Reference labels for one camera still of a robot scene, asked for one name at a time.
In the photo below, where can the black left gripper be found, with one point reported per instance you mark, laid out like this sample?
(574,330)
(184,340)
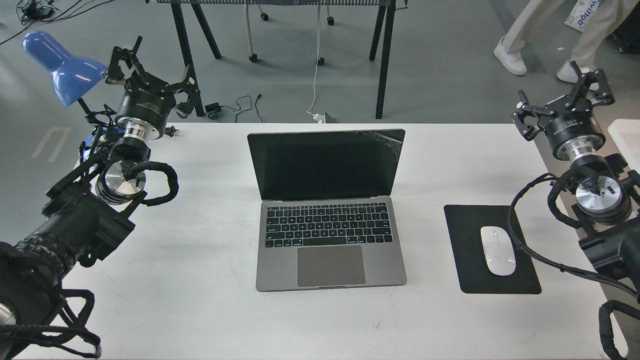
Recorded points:
(143,100)

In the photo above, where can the white computer mouse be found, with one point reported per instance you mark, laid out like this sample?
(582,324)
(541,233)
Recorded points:
(498,250)

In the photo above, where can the person white sneaker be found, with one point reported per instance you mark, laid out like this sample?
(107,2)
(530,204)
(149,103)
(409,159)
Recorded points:
(567,74)
(512,62)

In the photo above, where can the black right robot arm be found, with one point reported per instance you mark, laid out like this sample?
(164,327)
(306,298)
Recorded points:
(592,194)

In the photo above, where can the white rolling chair base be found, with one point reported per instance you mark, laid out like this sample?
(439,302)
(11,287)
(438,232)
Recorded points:
(291,31)

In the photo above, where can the person right white sneaker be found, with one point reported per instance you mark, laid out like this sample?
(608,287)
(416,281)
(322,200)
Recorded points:
(567,74)

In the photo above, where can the black cable bundle floor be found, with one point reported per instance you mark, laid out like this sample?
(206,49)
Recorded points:
(46,12)

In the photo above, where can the blue desk lamp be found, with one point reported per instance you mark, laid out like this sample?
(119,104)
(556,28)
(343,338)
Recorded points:
(72,76)

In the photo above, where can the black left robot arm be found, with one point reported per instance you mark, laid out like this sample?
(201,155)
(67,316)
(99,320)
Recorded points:
(88,213)

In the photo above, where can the black table trestle frame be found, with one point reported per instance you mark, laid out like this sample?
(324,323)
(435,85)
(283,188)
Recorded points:
(214,31)

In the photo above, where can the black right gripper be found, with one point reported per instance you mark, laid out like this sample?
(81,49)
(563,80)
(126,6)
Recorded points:
(572,130)

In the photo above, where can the person left white sneaker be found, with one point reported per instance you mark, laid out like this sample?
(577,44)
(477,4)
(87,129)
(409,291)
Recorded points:
(512,62)

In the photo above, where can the white side table corner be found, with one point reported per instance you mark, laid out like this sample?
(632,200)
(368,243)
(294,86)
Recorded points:
(626,135)

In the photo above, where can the grey open laptop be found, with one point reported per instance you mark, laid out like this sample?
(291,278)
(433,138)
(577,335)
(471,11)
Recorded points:
(327,218)

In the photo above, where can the black mouse pad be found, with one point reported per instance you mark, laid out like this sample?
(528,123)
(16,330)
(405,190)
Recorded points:
(464,223)

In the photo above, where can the white printed bag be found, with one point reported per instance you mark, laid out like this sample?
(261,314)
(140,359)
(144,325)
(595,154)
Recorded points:
(585,16)

